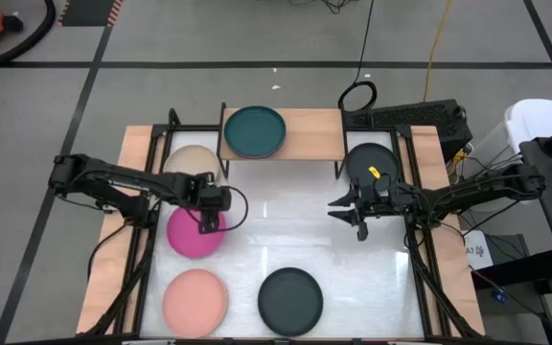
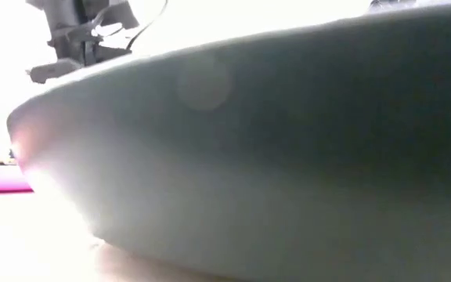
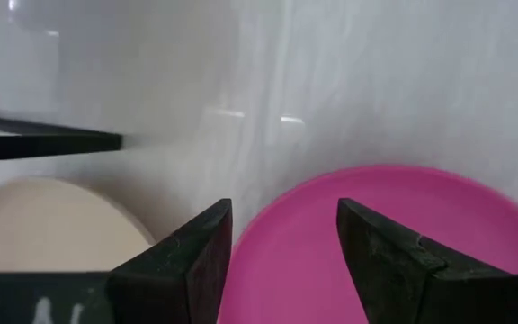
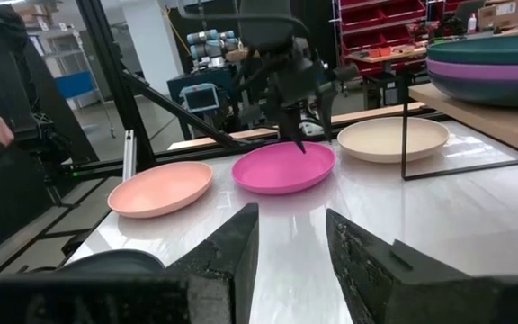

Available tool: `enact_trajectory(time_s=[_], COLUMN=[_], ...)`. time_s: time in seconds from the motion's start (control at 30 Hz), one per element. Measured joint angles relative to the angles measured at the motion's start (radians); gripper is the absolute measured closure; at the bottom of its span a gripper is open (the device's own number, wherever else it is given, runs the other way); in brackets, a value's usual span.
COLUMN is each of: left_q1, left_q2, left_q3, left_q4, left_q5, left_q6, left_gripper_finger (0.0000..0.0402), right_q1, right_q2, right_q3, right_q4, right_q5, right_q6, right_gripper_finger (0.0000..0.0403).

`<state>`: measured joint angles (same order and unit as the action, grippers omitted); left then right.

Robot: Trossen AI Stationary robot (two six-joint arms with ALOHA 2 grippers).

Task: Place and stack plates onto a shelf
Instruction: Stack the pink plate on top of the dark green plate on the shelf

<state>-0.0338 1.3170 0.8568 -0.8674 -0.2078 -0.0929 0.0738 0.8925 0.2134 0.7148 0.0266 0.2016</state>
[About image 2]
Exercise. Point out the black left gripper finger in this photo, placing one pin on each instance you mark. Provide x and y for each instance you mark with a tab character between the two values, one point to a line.
53	72

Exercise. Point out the dark teal plate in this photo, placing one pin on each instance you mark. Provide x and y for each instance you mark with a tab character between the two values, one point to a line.
288	137

